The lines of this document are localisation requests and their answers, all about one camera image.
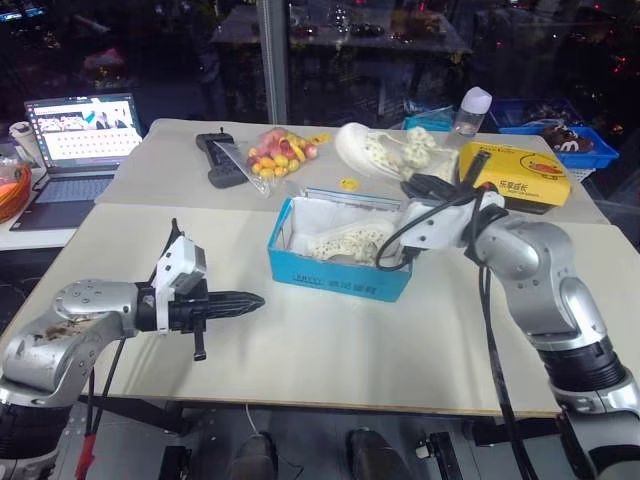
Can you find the black table frame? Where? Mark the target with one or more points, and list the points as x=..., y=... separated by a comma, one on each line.
x=145, y=415

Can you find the blue plastic basket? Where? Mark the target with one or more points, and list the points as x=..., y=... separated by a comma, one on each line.
x=600, y=150

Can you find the grey metal pillar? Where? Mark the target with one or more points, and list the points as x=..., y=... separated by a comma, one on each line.
x=275, y=60

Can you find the open laptop computer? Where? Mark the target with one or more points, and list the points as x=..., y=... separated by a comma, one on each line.
x=75, y=145

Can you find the yellow box with duck print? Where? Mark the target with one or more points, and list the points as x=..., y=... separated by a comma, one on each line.
x=525, y=175

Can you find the dark cluttered background table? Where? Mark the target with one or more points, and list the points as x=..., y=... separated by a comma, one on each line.
x=350, y=35

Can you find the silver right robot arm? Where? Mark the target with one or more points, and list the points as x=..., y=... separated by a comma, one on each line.
x=525, y=255

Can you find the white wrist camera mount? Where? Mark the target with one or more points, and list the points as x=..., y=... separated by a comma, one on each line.
x=175, y=260
x=440, y=225

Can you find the white perforated clog shoe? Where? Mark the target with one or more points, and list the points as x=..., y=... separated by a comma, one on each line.
x=370, y=150
x=350, y=245

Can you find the clear bottle with white cap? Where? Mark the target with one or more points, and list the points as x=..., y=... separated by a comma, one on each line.
x=470, y=117

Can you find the brown candy bag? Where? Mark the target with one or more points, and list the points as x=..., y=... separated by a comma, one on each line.
x=570, y=140

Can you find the light blue packet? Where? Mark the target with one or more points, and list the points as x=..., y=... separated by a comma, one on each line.
x=430, y=120

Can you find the pink bag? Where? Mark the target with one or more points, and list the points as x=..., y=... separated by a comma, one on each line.
x=105, y=59

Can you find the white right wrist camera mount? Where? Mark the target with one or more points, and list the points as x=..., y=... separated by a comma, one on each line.
x=440, y=225

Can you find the clear bag of toy fruit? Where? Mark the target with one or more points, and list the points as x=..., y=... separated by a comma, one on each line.
x=280, y=155

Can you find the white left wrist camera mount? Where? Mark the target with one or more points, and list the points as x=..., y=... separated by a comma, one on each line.
x=175, y=260

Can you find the black remote control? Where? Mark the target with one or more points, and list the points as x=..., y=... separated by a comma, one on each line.
x=215, y=165

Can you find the dark rounded shape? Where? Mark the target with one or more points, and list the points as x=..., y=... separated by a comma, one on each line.
x=257, y=457
x=372, y=457

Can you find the blue cardboard shoebox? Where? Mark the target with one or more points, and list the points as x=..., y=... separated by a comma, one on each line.
x=330, y=282

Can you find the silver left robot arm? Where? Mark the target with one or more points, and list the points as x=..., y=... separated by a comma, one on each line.
x=45, y=345

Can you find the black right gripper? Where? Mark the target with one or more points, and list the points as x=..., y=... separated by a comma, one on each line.
x=475, y=172

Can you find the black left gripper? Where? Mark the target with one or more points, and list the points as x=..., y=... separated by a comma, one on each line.
x=187, y=312

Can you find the white tissue paper lining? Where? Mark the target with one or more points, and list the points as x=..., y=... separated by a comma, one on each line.
x=320, y=220

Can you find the round yellow sticker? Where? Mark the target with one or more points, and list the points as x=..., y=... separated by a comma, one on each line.
x=348, y=184

